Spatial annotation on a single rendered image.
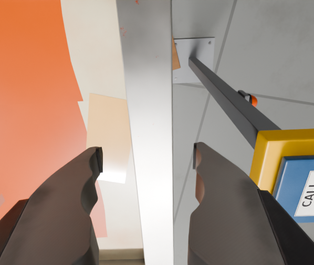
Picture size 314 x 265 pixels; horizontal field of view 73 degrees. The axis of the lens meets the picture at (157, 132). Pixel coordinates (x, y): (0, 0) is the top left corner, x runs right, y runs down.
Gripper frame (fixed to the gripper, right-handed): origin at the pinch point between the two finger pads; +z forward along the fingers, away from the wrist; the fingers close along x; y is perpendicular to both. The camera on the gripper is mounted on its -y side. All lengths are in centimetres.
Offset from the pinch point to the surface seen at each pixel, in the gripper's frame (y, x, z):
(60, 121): 2.2, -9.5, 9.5
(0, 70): -3.2, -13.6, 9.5
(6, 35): -6.1, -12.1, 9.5
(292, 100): 36, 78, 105
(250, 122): 10.2, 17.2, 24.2
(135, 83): -2.3, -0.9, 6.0
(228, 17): -7, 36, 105
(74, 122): 2.3, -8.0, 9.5
